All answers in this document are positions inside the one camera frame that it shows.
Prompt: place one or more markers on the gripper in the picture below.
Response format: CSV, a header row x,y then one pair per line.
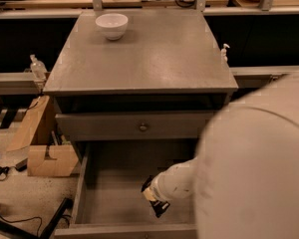
x,y
156,190

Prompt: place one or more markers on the black rxbar chocolate bar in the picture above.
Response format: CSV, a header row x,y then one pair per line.
x,y
160,208

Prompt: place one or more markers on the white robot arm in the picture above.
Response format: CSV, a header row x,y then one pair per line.
x,y
244,177

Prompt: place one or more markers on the open middle drawer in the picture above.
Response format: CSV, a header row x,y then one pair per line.
x,y
109,203

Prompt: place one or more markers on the round brass drawer knob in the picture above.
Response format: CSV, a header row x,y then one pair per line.
x,y
143,127

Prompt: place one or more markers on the closed top drawer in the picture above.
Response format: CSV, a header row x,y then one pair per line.
x,y
122,126

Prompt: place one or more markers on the grey wooden drawer cabinet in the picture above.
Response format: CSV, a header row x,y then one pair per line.
x,y
167,61

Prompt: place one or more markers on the cardboard box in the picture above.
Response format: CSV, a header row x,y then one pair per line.
x,y
51,160

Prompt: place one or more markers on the leaning cardboard sheet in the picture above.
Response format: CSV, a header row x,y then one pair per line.
x,y
29,124

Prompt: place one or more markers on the small white pump bottle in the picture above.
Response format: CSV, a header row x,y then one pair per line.
x,y
223,51

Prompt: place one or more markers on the black chair base leg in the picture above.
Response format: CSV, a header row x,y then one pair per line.
x,y
12,232

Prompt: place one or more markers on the clear sanitizer bottle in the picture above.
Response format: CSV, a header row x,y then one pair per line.
x,y
38,68

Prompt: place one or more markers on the white ceramic bowl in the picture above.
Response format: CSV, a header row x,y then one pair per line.
x,y
112,25

